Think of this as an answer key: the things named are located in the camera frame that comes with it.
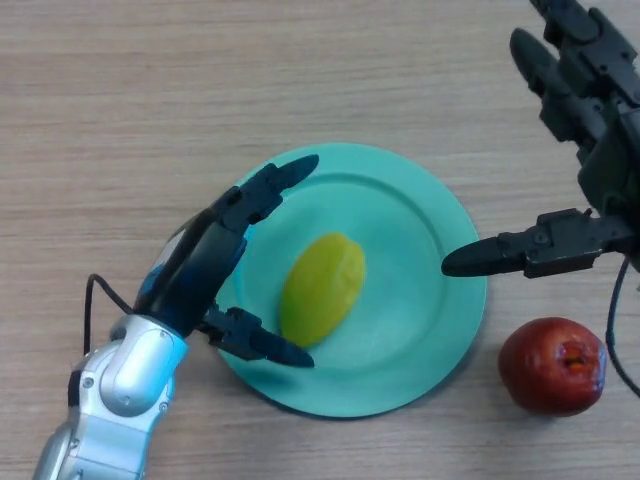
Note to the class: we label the yellow starfruit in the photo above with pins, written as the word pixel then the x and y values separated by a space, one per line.
pixel 325 285

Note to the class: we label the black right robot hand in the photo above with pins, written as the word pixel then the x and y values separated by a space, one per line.
pixel 595 100

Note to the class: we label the red apple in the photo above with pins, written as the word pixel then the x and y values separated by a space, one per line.
pixel 542 370

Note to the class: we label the green round plate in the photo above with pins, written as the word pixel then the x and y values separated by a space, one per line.
pixel 410 300

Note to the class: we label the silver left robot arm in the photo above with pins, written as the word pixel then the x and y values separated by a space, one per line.
pixel 115 390

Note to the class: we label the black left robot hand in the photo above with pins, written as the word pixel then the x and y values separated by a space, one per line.
pixel 195 270

